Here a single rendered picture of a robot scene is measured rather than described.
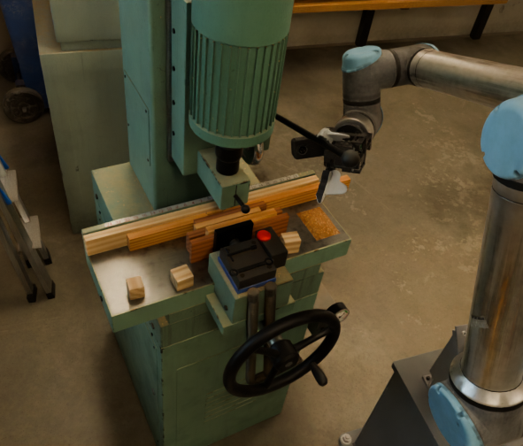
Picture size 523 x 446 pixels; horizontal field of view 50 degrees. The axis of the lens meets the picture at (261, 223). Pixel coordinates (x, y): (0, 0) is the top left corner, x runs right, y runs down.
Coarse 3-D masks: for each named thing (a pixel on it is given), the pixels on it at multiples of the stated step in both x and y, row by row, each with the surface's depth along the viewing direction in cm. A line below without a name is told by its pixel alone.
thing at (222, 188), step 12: (204, 156) 126; (204, 168) 126; (240, 168) 125; (204, 180) 128; (216, 180) 122; (228, 180) 122; (240, 180) 122; (216, 192) 124; (228, 192) 122; (240, 192) 123; (228, 204) 124
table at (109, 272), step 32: (288, 224) 138; (96, 256) 124; (128, 256) 125; (160, 256) 126; (288, 256) 131; (320, 256) 136; (96, 288) 124; (160, 288) 120; (192, 288) 121; (128, 320) 117; (224, 320) 120
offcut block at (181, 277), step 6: (174, 270) 120; (180, 270) 120; (186, 270) 120; (174, 276) 118; (180, 276) 119; (186, 276) 119; (192, 276) 119; (174, 282) 119; (180, 282) 118; (186, 282) 119; (192, 282) 120; (180, 288) 120
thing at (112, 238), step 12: (300, 180) 143; (312, 180) 143; (252, 192) 137; (264, 192) 138; (276, 192) 139; (204, 204) 132; (216, 204) 133; (168, 216) 128; (180, 216) 129; (120, 228) 124; (132, 228) 124; (144, 228) 126; (84, 240) 121; (96, 240) 121; (108, 240) 123; (120, 240) 125; (96, 252) 124
